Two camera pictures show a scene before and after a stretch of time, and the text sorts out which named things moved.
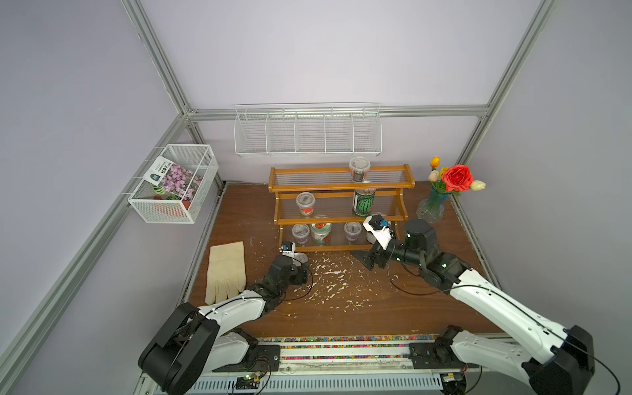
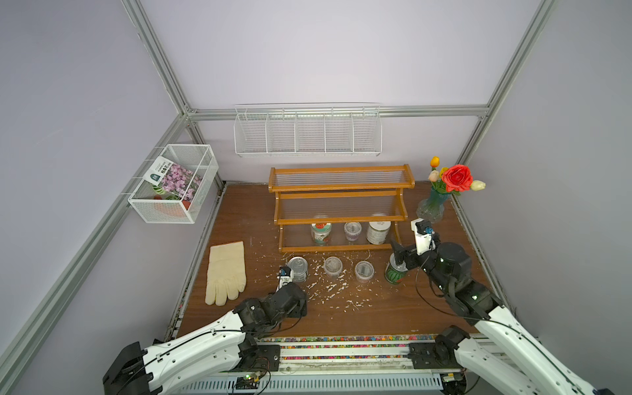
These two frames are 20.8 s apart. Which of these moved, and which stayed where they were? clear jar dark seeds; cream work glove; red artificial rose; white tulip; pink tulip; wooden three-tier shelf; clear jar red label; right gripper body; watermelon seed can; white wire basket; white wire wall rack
Moved: clear jar dark seeds; watermelon seed can; right gripper body; clear jar red label
Stayed: white wire basket; wooden three-tier shelf; white tulip; pink tulip; red artificial rose; white wire wall rack; cream work glove
